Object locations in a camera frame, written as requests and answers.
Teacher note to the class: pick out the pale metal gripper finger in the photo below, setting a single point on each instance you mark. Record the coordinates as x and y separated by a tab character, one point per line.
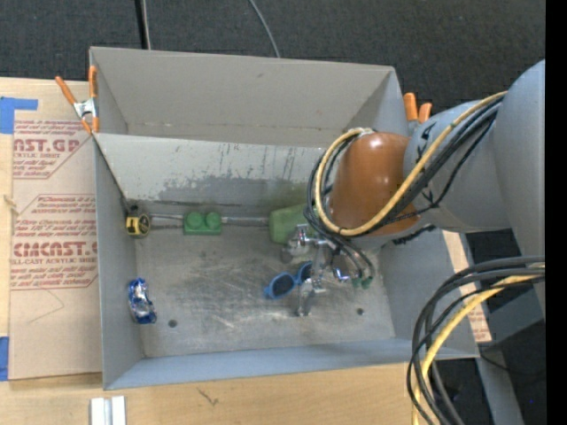
315	291
301	303

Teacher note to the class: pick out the blue sunglasses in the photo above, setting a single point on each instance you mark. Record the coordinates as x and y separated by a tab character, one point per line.
281	284

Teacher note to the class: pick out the grey metal bin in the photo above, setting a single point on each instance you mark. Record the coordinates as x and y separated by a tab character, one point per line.
248	290

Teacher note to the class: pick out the green toy brick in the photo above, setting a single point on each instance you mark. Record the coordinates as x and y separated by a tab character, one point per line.
202	224

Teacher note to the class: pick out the blue and white crumpled packet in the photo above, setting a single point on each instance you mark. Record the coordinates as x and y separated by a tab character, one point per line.
142	301

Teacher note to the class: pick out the yellow and black tape measure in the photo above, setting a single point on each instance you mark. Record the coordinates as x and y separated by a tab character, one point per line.
137	225

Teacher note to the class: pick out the brown cardboard board red print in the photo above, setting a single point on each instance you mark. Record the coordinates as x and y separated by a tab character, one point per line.
53	237

